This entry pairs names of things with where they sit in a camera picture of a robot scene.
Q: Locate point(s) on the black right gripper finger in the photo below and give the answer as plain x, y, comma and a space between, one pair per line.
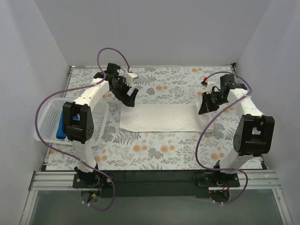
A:
206, 99
205, 108

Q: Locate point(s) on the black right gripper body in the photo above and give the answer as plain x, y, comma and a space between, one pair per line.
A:
209, 101

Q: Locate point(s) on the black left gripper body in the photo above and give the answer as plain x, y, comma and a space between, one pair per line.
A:
121, 91

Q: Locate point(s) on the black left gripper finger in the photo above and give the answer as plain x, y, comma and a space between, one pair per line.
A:
131, 100
124, 100

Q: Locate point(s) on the white towel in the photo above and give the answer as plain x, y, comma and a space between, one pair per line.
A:
164, 117

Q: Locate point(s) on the blue microfiber towel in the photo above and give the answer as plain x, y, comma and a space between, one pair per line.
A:
60, 134

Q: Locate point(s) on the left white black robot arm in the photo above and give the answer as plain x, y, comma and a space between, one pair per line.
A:
78, 124

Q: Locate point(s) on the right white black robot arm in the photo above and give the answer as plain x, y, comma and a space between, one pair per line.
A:
254, 132

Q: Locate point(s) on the white perforated plastic basket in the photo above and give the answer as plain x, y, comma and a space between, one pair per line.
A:
48, 122

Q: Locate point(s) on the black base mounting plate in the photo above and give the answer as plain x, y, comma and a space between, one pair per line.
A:
143, 183

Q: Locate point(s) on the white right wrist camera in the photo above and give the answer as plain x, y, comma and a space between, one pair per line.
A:
208, 85

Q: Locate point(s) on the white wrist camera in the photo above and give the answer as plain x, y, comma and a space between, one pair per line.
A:
208, 85
131, 77

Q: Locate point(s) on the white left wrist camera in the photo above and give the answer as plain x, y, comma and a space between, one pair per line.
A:
131, 77

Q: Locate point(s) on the aluminium frame rail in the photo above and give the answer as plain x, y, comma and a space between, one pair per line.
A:
185, 197

